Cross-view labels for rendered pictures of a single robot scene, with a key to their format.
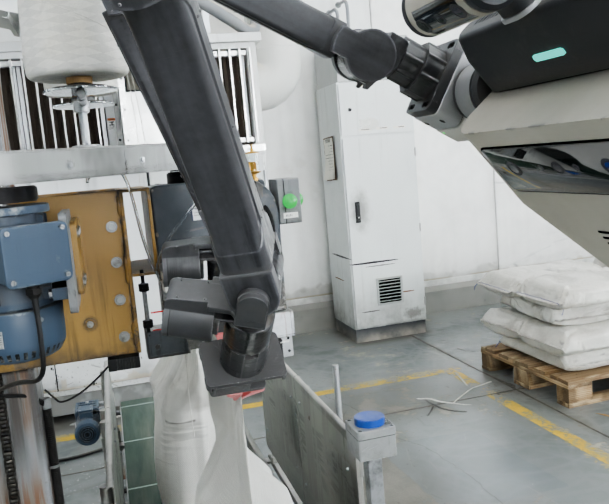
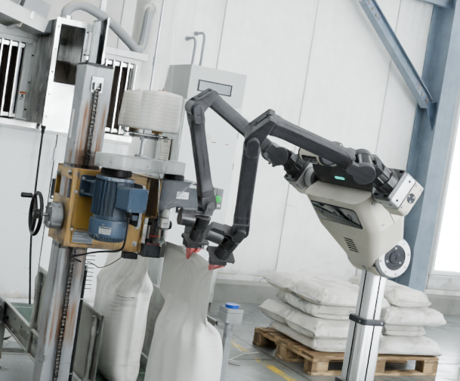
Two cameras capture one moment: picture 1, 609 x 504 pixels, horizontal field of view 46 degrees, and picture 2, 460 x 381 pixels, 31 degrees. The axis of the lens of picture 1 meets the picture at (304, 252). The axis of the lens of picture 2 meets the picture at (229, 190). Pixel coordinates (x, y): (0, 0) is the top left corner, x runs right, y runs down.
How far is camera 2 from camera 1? 222 cm
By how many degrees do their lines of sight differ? 13
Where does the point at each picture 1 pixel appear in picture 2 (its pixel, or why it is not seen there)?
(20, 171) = (135, 166)
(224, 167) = (249, 194)
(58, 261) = (143, 205)
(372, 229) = not seen: hidden behind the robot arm
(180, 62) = (251, 168)
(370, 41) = (279, 151)
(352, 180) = not seen: hidden behind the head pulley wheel
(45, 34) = (156, 116)
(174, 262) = (186, 215)
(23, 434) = (75, 279)
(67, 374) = not seen: outside the picture
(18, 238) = (134, 193)
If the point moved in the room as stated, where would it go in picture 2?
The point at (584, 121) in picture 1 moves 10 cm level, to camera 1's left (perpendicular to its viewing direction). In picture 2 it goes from (344, 202) to (318, 199)
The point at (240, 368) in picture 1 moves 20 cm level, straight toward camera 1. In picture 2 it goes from (223, 255) to (240, 266)
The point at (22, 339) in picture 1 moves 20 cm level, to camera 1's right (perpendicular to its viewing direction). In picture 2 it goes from (117, 233) to (168, 240)
